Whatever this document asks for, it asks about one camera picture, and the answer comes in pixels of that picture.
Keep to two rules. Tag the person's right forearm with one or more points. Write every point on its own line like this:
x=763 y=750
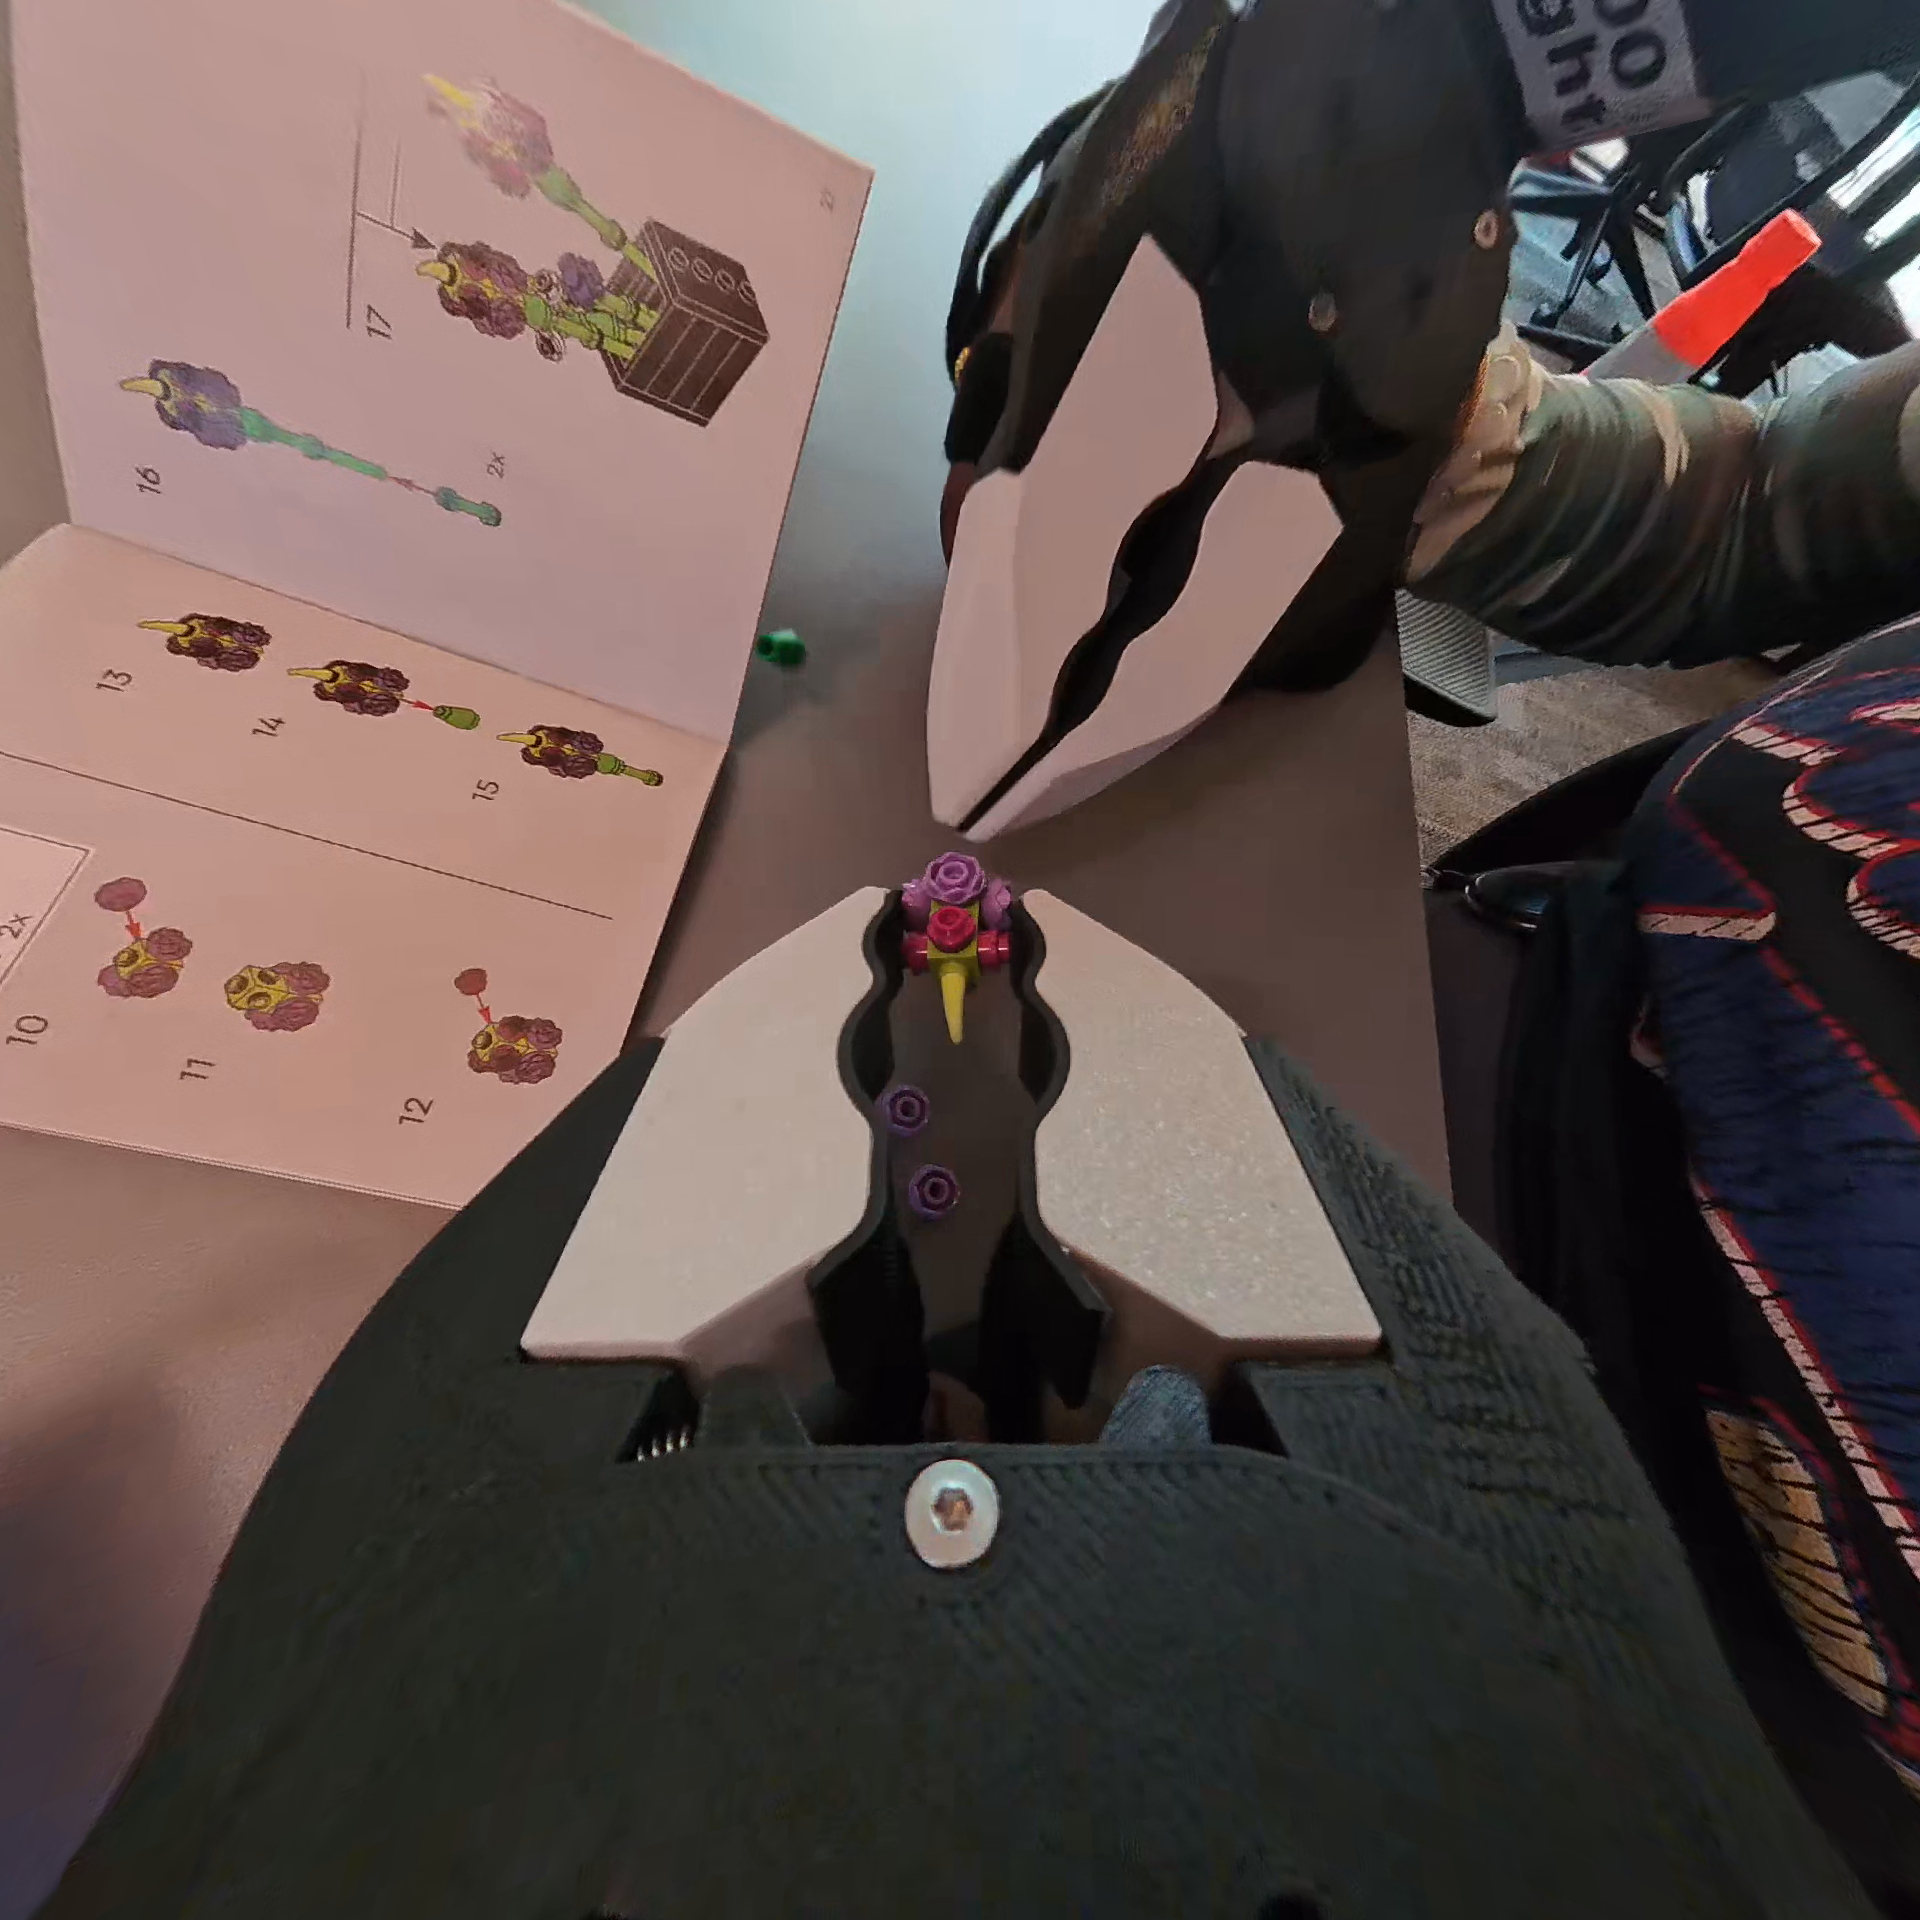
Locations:
x=1681 y=496

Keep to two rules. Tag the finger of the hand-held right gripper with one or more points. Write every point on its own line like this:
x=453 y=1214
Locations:
x=1216 y=616
x=1036 y=572

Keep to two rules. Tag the small red flower brick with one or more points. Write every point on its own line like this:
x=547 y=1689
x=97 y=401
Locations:
x=948 y=930
x=994 y=947

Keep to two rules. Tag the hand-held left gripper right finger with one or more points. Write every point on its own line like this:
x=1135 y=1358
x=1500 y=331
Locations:
x=1200 y=1201

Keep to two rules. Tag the purple yellow flower assembly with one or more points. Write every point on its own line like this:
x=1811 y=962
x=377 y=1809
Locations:
x=955 y=881

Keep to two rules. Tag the grey desk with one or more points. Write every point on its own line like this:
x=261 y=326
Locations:
x=842 y=509

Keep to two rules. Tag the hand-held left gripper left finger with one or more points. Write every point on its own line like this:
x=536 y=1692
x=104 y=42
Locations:
x=706 y=1201

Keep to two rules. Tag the white instruction booklet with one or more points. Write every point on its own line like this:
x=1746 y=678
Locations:
x=361 y=602

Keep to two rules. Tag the small purple flower brick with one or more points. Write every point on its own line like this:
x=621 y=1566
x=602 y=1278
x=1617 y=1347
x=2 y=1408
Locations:
x=907 y=1112
x=932 y=1190

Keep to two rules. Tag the small green toy brick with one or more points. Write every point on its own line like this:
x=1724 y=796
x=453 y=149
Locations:
x=780 y=645

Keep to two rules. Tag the orange traffic cone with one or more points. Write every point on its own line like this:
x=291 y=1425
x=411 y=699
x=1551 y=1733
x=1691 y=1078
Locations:
x=1739 y=285

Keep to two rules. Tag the lime curved stem brick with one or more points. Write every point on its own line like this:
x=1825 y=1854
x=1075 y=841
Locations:
x=955 y=1006

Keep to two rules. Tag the black chair armrest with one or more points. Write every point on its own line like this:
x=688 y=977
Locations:
x=1456 y=660

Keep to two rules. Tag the person's dark clothing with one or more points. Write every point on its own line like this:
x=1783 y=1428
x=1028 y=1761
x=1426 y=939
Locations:
x=1772 y=1201

